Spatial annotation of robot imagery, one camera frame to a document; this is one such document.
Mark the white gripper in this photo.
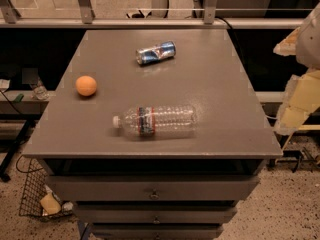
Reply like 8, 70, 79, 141
273, 3, 320, 135

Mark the clear plastic water bottle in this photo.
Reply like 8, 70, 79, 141
112, 105, 197, 139

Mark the small background water bottle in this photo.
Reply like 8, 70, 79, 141
31, 79, 49, 100

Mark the crushed blue soda can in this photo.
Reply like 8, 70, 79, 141
136, 41, 176, 65

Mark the grey drawer cabinet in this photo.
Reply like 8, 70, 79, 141
24, 30, 281, 240

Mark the orange ball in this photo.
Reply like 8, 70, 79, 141
76, 76, 97, 97

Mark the yellow sponge in basket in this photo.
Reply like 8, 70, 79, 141
40, 193, 61, 215

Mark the yellow stand frame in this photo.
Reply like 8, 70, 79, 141
282, 124, 320, 158

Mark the black wire basket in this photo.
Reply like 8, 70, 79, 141
19, 159, 73, 221

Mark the metal frame rail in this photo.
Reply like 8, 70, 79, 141
0, 0, 303, 29

